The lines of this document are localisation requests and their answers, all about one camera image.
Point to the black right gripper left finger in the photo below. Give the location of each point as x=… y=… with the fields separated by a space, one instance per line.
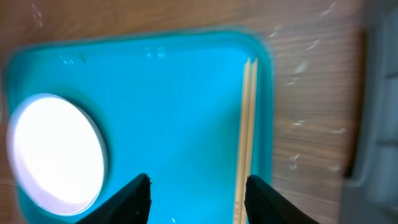
x=130 y=205

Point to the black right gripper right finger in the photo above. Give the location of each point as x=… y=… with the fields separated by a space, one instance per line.
x=264 y=205

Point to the wooden chopstick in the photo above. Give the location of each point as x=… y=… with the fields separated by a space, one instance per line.
x=238 y=196
x=250 y=101

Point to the large white plate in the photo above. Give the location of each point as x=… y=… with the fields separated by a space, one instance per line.
x=57 y=154

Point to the grey dish rack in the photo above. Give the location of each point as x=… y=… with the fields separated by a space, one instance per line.
x=370 y=194

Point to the teal plastic tray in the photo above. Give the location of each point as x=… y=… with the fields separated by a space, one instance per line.
x=167 y=105

